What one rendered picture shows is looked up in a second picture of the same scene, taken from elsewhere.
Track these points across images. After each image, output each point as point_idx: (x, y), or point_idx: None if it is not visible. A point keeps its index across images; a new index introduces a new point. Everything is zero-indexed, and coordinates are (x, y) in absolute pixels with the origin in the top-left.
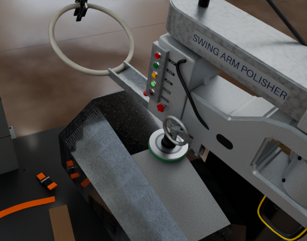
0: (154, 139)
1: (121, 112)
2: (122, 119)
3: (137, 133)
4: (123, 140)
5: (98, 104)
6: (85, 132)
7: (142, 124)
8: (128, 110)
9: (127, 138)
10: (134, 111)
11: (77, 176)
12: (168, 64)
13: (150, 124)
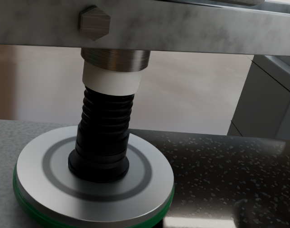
0: (130, 142)
1: (272, 165)
2: (243, 157)
3: (185, 161)
4: (166, 133)
5: None
6: None
7: (224, 185)
8: (283, 180)
9: (170, 141)
10: (283, 190)
11: None
12: None
13: (223, 204)
